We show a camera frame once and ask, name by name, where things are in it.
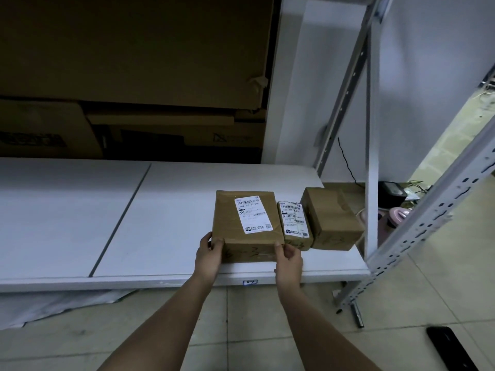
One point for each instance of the person's right hand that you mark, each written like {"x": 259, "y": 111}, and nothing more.
{"x": 289, "y": 264}

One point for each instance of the person's left hand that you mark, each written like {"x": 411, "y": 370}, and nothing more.
{"x": 208, "y": 258}

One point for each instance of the person's left thumb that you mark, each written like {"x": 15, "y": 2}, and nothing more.
{"x": 216, "y": 245}

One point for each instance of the person's right thumb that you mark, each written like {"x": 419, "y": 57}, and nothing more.
{"x": 279, "y": 251}

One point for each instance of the large labelled brown parcel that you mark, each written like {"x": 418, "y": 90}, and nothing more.
{"x": 246, "y": 224}

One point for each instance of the person's right forearm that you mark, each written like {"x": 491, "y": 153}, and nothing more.
{"x": 321, "y": 328}

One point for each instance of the person's left forearm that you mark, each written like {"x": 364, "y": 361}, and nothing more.
{"x": 156, "y": 326}

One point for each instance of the small labelled brown parcel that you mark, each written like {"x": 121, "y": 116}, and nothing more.
{"x": 296, "y": 226}

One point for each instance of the white metal shelf rack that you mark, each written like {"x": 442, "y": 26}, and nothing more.
{"x": 185, "y": 212}

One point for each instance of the unlabelled brown cardboard parcel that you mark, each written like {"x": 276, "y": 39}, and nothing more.
{"x": 330, "y": 218}

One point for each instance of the pink round container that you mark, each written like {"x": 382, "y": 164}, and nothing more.
{"x": 394, "y": 218}

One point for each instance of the long brown cardboard box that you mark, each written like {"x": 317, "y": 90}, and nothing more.
{"x": 174, "y": 129}

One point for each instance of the black electronic device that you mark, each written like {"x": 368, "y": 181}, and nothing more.
{"x": 391, "y": 193}

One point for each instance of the black flat floor object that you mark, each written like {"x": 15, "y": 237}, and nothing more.
{"x": 450, "y": 347}

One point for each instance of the printed brown cardboard box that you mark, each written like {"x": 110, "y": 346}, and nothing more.
{"x": 42, "y": 129}

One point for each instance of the large flat cardboard box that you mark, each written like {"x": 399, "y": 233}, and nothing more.
{"x": 135, "y": 46}

